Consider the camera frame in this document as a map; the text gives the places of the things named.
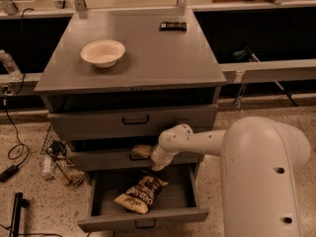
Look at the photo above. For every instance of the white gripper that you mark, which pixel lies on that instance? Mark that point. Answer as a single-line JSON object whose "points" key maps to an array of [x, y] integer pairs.
{"points": [[158, 158]]}

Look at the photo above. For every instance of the brown chip bag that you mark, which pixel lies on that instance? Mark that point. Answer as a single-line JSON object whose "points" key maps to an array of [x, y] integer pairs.
{"points": [[140, 198]]}

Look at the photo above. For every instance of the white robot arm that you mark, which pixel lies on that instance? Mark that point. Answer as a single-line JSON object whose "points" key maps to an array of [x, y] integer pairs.
{"points": [[257, 159]]}

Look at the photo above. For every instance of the grey top drawer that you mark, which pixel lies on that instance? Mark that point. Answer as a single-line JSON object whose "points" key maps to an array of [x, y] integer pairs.
{"points": [[130, 122]]}

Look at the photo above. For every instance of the grey drawer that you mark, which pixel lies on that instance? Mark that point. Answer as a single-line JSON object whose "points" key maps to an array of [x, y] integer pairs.
{"points": [[95, 159], [177, 203], [130, 122]]}

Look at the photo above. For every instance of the grey bottom drawer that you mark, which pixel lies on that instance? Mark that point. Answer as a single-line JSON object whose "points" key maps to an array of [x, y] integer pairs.
{"points": [[177, 203]]}

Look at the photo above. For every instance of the grey middle drawer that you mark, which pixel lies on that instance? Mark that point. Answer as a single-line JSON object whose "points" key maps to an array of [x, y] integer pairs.
{"points": [[95, 159]]}

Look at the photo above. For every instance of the grey drawer cabinet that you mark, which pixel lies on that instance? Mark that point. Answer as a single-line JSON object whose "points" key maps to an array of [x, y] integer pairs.
{"points": [[159, 68]]}

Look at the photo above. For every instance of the clutter pile beside cabinet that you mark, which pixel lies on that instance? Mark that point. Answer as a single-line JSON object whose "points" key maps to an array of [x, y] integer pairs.
{"points": [[57, 165]]}

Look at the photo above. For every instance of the black snack bar wrapper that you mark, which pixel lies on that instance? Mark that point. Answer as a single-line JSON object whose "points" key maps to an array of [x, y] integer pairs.
{"points": [[173, 26]]}

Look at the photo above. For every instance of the black power adapter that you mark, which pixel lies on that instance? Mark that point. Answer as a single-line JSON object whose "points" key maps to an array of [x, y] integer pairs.
{"points": [[8, 173]]}

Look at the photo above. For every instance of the green object in bin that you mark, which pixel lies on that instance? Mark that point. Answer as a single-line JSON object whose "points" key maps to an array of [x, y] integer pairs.
{"points": [[241, 55]]}

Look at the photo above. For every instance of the clear plastic water bottle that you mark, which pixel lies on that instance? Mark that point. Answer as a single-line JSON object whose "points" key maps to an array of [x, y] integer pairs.
{"points": [[11, 66]]}

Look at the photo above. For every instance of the wire mesh basket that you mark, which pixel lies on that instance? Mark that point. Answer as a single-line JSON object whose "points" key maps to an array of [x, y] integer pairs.
{"points": [[50, 139]]}

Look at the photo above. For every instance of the black stand post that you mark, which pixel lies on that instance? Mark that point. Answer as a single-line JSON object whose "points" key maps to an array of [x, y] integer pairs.
{"points": [[19, 203]]}

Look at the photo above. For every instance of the grey metal rail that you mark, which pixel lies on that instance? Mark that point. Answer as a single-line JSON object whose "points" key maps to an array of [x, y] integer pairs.
{"points": [[269, 71]]}

